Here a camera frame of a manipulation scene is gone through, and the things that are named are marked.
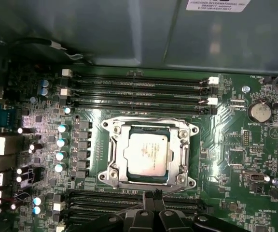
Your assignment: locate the green motherboard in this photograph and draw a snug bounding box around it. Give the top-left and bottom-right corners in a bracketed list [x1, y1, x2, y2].
[0, 65, 278, 232]

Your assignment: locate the round coin cell battery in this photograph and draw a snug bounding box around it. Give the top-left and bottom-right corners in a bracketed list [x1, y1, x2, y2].
[249, 101, 272, 124]

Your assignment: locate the blue rear port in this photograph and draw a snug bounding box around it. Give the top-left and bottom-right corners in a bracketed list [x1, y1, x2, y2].
[0, 103, 22, 132]

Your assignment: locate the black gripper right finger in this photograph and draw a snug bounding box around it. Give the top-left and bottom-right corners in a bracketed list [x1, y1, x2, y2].
[154, 192, 237, 232]

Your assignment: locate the black wire with white connector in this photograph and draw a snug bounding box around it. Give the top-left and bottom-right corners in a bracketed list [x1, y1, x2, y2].
[8, 37, 84, 61]

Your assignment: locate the black and silver PC case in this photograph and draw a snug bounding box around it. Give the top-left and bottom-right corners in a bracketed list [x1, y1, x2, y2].
[0, 0, 278, 85]

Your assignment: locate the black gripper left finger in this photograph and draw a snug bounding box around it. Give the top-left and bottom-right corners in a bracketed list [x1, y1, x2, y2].
[87, 192, 155, 232]

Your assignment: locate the silver internal USB port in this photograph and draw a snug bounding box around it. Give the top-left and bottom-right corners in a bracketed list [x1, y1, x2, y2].
[242, 170, 265, 185]

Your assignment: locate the metal wire locking lever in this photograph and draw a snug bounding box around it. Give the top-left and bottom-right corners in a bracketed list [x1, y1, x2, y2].
[104, 117, 192, 129]

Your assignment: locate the white label sticker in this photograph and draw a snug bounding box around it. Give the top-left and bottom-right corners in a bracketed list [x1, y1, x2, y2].
[186, 0, 248, 12]

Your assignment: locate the silver CPU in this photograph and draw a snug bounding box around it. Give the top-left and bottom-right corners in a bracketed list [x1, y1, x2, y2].
[126, 132, 174, 177]

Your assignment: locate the CPU socket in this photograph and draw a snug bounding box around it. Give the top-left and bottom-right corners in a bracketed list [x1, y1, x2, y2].
[97, 116, 200, 191]

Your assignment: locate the metal socket cover frame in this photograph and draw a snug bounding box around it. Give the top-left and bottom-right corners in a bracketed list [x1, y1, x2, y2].
[114, 122, 187, 188]

